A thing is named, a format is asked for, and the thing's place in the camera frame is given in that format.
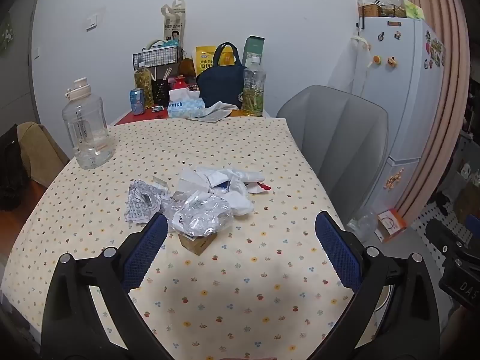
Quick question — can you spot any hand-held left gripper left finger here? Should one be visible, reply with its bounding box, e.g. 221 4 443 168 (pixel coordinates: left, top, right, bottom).
40 212 169 360

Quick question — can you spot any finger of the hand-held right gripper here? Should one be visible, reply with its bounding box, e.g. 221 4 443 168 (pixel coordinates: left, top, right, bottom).
426 218 470 251

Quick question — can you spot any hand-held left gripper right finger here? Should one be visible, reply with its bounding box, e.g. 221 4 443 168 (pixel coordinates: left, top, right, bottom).
314 211 440 360

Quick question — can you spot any printed paper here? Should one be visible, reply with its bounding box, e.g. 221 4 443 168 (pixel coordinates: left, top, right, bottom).
124 179 171 225

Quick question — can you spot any small cardboard box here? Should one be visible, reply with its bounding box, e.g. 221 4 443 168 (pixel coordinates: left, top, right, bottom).
179 230 218 256

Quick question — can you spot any clear plastic bag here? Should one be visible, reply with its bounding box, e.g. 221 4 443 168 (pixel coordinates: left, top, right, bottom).
163 189 234 238

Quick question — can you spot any clear white packet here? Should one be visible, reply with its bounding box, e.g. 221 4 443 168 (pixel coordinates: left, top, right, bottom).
178 167 211 196

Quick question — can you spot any person's right forearm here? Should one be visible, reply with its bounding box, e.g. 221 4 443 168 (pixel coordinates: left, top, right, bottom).
448 307 480 360

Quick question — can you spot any white pegboard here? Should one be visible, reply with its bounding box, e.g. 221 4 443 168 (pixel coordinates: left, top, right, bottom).
412 200 467 256

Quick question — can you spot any clear plastic on floor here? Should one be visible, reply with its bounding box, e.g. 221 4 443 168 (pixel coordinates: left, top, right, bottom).
347 212 377 239

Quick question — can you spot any orange white box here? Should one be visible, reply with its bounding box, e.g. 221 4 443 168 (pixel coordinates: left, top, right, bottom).
377 210 407 242

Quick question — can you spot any yellow bead fridge decoration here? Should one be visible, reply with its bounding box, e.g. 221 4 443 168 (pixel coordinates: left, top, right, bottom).
383 168 405 191

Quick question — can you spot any grey chair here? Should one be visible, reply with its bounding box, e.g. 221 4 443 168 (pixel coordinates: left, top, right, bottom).
275 84 389 226

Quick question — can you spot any white fridge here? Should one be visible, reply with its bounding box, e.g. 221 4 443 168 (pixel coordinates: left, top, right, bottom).
349 17 447 233

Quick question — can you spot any large clear water jug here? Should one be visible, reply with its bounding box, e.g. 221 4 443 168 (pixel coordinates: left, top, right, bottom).
62 77 115 170

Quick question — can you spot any pink curtain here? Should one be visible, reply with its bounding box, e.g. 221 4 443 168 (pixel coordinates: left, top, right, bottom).
398 0 471 220

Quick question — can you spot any brown jacket on chair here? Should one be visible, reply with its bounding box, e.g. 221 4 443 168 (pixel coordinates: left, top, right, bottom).
17 122 70 188

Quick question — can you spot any blue drink can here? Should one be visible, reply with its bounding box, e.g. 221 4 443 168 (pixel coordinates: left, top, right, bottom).
129 88 146 116

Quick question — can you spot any blue tissue box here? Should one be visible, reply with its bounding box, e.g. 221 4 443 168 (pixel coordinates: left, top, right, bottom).
167 89 207 118

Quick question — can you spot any grey cloth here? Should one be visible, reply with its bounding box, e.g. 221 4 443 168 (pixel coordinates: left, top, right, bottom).
187 101 238 124

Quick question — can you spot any black garment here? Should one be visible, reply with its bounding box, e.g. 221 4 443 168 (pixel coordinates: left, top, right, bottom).
0 124 31 211

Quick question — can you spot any black utensil holder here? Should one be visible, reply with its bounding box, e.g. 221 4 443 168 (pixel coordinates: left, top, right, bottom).
151 79 169 107

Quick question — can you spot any glass jar with yellow contents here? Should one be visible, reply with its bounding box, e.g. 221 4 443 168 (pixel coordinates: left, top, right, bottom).
134 61 154 107

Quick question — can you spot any navy lunch bag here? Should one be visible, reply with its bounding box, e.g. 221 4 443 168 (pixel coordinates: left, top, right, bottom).
196 43 246 109

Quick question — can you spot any white hanging towel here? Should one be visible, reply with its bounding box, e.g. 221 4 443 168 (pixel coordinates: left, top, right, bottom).
349 34 373 96

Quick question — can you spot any brown round object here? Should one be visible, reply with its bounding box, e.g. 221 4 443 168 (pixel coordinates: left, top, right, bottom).
177 59 197 79

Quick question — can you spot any colourful fridge magnets group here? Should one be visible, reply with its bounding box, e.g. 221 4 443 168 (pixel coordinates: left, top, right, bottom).
371 20 447 72

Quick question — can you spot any clear bottle with green contents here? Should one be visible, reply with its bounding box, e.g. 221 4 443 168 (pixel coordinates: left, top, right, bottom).
242 58 267 117

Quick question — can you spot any yellow packet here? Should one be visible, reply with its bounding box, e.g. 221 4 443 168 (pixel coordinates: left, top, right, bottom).
195 46 219 76

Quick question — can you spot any grey door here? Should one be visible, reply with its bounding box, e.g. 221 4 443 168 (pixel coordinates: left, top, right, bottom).
0 0 40 128

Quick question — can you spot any green carton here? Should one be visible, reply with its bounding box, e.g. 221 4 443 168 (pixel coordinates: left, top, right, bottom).
243 36 265 68

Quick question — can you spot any green paper sheet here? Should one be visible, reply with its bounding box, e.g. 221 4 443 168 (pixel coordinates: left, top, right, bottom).
403 0 426 20

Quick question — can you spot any wooden basket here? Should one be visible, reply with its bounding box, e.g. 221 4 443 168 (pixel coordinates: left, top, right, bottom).
357 0 381 18

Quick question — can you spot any green hanging decoration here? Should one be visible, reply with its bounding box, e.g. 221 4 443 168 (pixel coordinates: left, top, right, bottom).
0 19 14 52

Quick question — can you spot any small black wire basket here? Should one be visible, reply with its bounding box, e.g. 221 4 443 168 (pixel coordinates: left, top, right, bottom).
379 3 407 19

